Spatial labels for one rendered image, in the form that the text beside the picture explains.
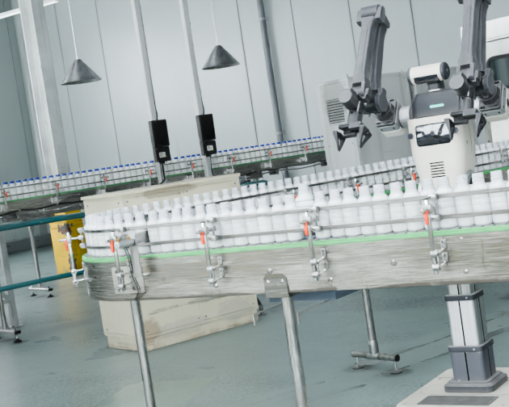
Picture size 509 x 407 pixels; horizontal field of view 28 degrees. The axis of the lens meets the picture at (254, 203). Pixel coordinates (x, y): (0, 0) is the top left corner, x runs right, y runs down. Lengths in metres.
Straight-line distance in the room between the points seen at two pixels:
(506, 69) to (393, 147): 2.67
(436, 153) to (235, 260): 0.93
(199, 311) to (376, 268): 4.42
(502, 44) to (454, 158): 3.41
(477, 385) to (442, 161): 0.90
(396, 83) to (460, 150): 5.92
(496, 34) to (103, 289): 4.03
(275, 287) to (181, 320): 4.05
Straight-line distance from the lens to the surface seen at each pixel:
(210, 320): 7.82
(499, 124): 7.44
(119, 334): 7.80
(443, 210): 3.33
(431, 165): 4.09
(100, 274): 4.22
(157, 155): 9.65
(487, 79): 3.91
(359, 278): 3.48
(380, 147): 9.69
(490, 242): 3.26
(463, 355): 4.20
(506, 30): 7.32
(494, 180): 3.27
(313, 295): 3.96
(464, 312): 4.16
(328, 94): 9.71
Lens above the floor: 1.34
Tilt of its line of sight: 3 degrees down
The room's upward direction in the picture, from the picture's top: 9 degrees counter-clockwise
